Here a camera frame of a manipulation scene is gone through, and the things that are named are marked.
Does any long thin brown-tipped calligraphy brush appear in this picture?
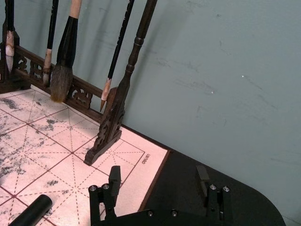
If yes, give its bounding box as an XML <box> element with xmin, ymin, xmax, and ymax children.
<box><xmin>100</xmin><ymin>0</ymin><xmax>135</xmax><ymax>113</ymax></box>

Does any short white-tipped calligraphy brush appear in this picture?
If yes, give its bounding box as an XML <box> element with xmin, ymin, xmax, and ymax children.
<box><xmin>4</xmin><ymin>0</ymin><xmax>16</xmax><ymax>73</ymax></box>

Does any thin black-handled calligraphy brush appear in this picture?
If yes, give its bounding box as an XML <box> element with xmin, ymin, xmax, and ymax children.
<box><xmin>42</xmin><ymin>0</ymin><xmax>60</xmax><ymax>87</ymax></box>

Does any black table cloth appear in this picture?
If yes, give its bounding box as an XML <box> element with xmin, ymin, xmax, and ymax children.
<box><xmin>120</xmin><ymin>126</ymin><xmax>287</xmax><ymax>226</ymax></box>

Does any dark carved wooden brush rack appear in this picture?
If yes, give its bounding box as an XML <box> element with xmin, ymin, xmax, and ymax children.
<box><xmin>0</xmin><ymin>0</ymin><xmax>158</xmax><ymax>166</ymax></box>

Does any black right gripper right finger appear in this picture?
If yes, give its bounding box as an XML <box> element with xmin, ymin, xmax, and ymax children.
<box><xmin>195</xmin><ymin>165</ymin><xmax>231</xmax><ymax>221</ymax></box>

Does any black cylinder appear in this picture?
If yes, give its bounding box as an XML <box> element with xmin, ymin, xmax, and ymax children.
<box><xmin>8</xmin><ymin>194</ymin><xmax>55</xmax><ymax>226</ymax></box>

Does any large bushy calligraphy brush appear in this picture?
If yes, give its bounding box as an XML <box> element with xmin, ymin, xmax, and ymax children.
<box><xmin>49</xmin><ymin>0</ymin><xmax>83</xmax><ymax>103</ymax></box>

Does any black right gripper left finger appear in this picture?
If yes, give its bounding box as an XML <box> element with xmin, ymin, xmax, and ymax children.
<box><xmin>88</xmin><ymin>165</ymin><xmax>122</xmax><ymax>222</ymax></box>

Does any pale red-gridded calligraphy mat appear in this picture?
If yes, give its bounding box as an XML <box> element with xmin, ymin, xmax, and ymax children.
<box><xmin>0</xmin><ymin>85</ymin><xmax>171</xmax><ymax>226</ymax></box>

